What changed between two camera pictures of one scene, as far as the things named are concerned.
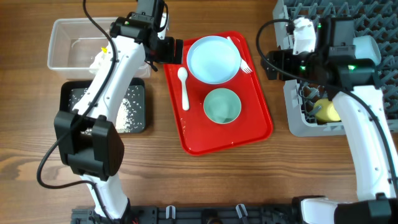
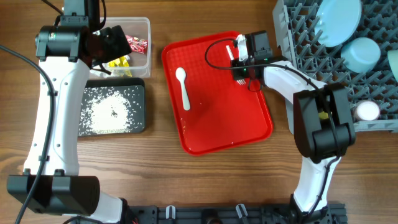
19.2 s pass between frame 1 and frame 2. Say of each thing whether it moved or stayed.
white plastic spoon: stayed
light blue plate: moved
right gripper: moved
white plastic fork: moved
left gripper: moved
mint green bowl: moved
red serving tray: stayed
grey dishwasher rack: stayed
